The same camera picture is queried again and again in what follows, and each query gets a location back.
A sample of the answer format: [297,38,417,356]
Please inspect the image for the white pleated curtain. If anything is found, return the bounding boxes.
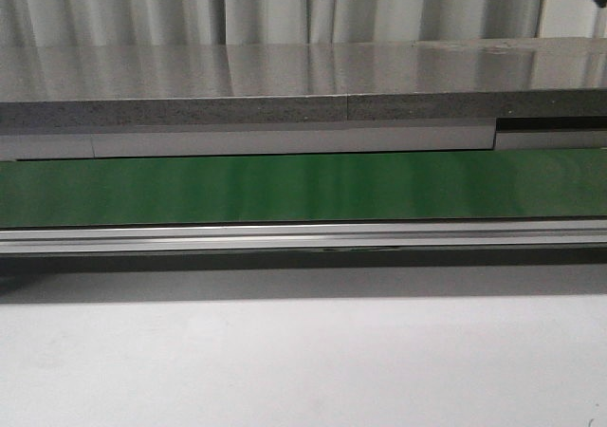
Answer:
[1,0,605,46]

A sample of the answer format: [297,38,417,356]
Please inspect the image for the grey stone countertop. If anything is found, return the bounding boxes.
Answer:
[1,38,606,160]

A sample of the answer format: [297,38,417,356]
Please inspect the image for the aluminium conveyor frame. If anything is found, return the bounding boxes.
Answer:
[1,217,606,255]

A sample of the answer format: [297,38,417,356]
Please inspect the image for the green conveyor belt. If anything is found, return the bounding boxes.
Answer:
[1,149,606,229]

